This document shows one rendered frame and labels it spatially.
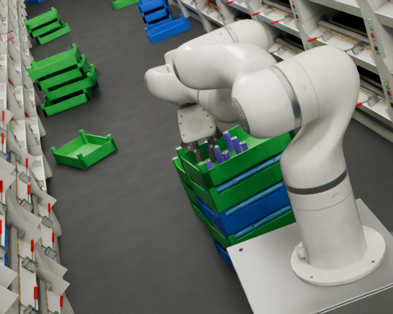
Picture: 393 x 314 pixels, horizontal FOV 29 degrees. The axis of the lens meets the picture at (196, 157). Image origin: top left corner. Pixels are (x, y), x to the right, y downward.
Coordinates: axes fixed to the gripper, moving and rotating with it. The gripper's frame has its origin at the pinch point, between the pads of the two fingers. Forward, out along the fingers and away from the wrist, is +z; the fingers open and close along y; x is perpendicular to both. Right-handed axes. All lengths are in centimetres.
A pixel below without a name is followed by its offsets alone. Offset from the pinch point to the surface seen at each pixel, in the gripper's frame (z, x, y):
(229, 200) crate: 13.7, 2.5, 2.6
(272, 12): -61, 137, 13
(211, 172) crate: 4.5, -2.9, 0.9
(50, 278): 23, 0, -57
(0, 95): -52, 82, -101
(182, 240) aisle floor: 24, 41, -27
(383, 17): -26, 21, 57
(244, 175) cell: 7.8, 4.4, 8.4
